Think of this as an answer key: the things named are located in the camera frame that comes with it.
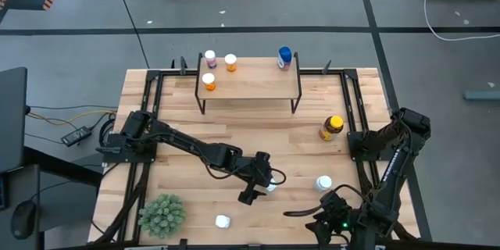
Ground dark grey monitor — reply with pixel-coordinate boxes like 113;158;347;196
0;66;29;174

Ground black power adapter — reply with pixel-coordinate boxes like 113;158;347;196
60;125;94;148

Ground grey metal table leg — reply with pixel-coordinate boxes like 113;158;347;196
463;90;500;102

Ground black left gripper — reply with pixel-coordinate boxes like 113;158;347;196
238;157;275;207

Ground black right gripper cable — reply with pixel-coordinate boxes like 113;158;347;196
282;183;366;219

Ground wooden shelf black metal legs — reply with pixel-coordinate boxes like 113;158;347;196
194;51;303;116

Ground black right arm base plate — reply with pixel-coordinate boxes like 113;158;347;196
347;130;405;163

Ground brown bottle yellow cap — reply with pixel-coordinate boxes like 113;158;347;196
317;114;345;143

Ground small green artificial plant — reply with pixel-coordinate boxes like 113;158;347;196
137;192;188;241

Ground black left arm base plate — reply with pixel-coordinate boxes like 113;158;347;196
101;132;159;164

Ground dark desk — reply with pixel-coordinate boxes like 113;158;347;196
0;145;104;250

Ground pink-labelled bottle white cap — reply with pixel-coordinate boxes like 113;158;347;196
203;48;219;70

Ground black aluminium table frame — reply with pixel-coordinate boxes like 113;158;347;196
87;67;421;250

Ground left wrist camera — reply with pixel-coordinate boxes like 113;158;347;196
254;150;273;167

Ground blue-capped Tums bottle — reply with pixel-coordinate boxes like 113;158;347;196
277;45;294;73

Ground orange pill vial white cap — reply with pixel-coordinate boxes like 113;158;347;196
201;72;217;93
223;52;238;73

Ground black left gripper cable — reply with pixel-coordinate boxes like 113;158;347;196
202;162;288;187

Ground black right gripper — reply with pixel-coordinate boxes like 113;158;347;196
305;191;355;250

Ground black computer mouse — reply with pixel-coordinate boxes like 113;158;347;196
9;198;38;241

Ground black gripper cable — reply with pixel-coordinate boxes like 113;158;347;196
202;162;288;187
282;183;366;219

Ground white floor cable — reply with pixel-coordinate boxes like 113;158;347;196
423;0;500;43

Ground yellow floor cable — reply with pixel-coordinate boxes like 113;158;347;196
27;109;119;127

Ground round white bottle barcode label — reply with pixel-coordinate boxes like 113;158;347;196
315;174;334;193

